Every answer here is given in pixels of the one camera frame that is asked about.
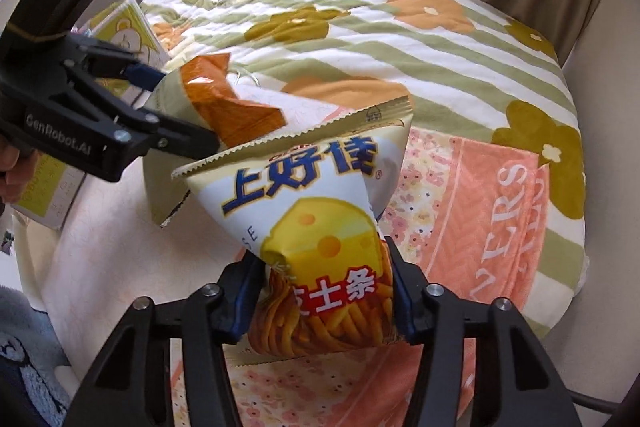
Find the striped floral quilt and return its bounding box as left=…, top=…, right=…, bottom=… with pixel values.
left=140, top=0, right=587, bottom=303

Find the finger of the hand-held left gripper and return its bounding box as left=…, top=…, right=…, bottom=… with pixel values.
left=62, top=37, right=162, bottom=91
left=64, top=61, right=222, bottom=158

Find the person's left hand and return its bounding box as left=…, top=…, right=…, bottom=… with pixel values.
left=0, top=141, right=27, bottom=205

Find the grey fuzzy mat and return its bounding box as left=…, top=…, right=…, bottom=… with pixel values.
left=0, top=287, right=73, bottom=427

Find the orange white snack bag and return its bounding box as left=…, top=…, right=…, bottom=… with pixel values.
left=143, top=53, right=287, bottom=228

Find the pink printed blanket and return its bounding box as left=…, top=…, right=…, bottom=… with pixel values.
left=170, top=127, right=551, bottom=427

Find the black cable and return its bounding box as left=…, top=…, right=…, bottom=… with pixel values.
left=567, top=389, right=633, bottom=415

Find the green cardboard box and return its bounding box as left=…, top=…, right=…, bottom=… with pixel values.
left=10, top=0, right=171, bottom=230

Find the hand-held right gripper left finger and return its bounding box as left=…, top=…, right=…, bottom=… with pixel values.
left=64, top=253, right=264, bottom=427

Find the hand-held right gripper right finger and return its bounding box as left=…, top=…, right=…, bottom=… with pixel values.
left=381, top=236, right=585, bottom=427

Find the white cheese stick snack bag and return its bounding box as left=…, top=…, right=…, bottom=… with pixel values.
left=171, top=96, right=415, bottom=356

